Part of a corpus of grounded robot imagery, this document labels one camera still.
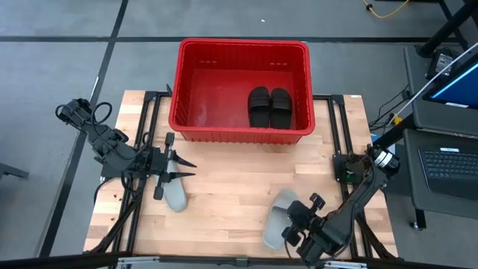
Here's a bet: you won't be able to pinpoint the white rod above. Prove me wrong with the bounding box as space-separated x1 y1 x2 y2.
388 41 478 126

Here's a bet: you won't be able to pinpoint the black laptop keyboard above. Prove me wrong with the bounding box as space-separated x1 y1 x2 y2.
418 146 478 201

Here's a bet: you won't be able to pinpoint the blue-screen monitor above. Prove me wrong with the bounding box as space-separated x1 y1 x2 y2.
421 52 478 110

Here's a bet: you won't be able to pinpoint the yellow cable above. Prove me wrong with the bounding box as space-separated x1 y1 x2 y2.
360 0 411 19

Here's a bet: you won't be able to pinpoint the gray slide sandal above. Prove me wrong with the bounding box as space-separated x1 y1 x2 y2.
161 159 188 213
261 188 299 251

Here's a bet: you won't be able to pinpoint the black aluminium frame rails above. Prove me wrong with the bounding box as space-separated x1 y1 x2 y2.
312 93 400 259
84 89 173 259

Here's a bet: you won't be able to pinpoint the black tripod stand tube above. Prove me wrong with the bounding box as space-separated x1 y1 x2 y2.
415 0 478 59

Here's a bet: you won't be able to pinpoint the black cart leg with caster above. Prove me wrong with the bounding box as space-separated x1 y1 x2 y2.
409 208 427 231

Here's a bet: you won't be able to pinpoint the gray desk surface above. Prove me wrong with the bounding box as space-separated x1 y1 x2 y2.
402 129 478 221

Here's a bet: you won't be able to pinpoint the gray furniture leg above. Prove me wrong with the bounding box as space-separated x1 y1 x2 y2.
0 162 30 181

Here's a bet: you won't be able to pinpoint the black crossbar with brackets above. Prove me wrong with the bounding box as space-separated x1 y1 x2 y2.
0 252 478 269

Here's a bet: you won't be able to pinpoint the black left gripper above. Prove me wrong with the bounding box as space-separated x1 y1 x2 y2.
149 132 198 201

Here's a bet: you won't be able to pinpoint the red ribbed plastic bin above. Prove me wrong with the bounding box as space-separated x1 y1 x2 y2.
167 37 317 146

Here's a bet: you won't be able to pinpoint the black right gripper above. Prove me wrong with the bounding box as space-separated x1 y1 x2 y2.
280 192 326 247

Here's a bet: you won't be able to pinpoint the black power adapter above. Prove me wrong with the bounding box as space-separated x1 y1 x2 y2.
425 47 459 81

